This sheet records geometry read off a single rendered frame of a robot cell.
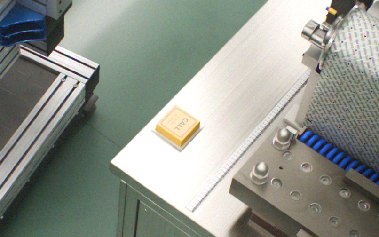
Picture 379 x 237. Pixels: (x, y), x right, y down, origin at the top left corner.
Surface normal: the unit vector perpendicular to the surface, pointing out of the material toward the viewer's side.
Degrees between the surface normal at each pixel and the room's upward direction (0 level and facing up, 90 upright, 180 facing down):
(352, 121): 90
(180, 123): 0
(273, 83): 0
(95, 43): 0
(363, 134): 90
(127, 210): 90
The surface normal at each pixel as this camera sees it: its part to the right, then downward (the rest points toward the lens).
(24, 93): 0.10, -0.57
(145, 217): -0.59, 0.62
